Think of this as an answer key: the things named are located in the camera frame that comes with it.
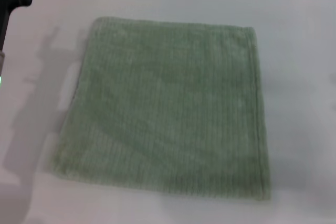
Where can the light green ribbed towel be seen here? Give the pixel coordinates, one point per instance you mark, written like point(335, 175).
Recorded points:
point(168, 103)

